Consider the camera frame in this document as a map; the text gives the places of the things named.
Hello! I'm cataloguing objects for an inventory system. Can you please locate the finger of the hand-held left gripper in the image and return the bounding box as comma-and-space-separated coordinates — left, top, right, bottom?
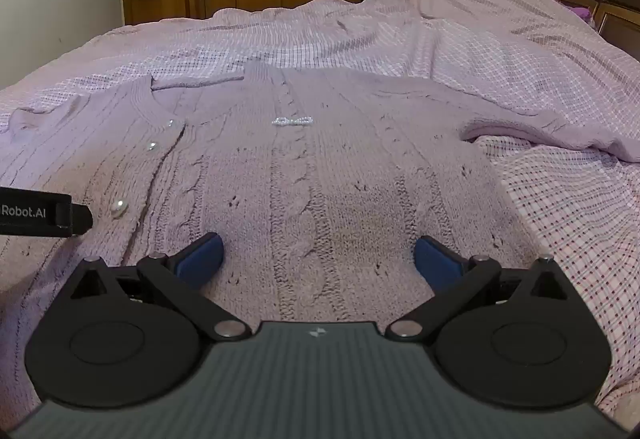
0, 186, 94, 238

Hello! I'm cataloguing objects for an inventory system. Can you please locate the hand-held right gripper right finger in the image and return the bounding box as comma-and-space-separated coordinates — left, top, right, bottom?
386, 235, 571, 342

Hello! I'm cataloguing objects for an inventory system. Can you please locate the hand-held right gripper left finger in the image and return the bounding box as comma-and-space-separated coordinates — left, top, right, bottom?
70, 233, 253, 342

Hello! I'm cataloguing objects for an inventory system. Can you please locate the lilac cable-knit cardigan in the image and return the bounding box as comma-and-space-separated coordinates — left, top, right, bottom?
0, 61, 640, 325

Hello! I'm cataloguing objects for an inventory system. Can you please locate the pink checked blanket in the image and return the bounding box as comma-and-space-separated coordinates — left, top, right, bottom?
0, 0, 640, 425

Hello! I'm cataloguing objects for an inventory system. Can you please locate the purple cloth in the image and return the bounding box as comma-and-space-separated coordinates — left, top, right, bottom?
564, 1, 597, 23

